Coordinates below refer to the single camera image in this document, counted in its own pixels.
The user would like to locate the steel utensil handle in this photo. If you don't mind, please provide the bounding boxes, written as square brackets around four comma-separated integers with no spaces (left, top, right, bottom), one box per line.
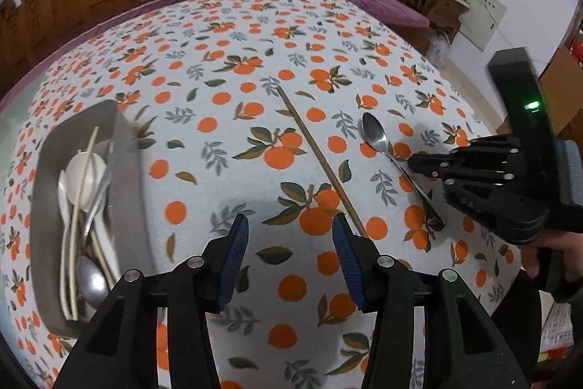
[82,168,114,239]

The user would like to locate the person's right hand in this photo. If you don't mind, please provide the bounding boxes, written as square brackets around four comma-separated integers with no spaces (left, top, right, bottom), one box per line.
[519,227,583,280]

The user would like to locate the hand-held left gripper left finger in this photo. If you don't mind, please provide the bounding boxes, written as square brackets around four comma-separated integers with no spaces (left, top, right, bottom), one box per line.
[54,213,250,389]

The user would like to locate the wide purple seat cushion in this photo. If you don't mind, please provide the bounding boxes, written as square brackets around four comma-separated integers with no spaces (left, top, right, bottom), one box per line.
[330,0,431,30]

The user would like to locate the grey metal tray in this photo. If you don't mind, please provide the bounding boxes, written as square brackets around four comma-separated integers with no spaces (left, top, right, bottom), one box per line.
[30,100,158,332]

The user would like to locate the brown wooden chopstick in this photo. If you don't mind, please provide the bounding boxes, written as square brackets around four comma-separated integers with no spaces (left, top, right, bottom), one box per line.
[274,85,369,238]

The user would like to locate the pale chopstick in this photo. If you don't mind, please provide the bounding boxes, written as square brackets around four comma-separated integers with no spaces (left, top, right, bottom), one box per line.
[69,126,99,318]

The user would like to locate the person's dark clothing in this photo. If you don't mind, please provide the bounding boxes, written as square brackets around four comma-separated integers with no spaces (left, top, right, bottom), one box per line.
[489,275,554,389]

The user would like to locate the steel spoon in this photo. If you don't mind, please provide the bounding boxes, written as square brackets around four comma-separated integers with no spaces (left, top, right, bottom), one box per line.
[362,112,446,230]
[75,254,112,310]

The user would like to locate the beige wall panel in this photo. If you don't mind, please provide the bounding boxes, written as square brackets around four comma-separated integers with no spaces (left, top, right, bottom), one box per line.
[458,0,507,51]

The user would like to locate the orange print tablecloth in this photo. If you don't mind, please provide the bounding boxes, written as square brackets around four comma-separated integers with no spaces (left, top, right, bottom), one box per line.
[0,0,524,389]

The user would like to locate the white plastic bag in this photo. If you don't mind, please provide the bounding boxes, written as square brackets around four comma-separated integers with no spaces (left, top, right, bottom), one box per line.
[428,29,454,68]

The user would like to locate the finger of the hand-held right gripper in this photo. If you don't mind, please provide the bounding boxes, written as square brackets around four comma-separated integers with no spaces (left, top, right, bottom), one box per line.
[407,151,519,190]
[450,135,523,166]

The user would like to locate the large white plastic spoon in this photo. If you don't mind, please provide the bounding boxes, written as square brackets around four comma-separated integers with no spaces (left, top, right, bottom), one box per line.
[66,152,107,212]

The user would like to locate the red printed carton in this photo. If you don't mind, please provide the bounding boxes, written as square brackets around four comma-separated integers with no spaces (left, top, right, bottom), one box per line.
[541,302,575,367]

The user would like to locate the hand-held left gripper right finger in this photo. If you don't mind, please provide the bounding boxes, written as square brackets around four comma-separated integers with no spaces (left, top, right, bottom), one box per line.
[332,213,533,389]

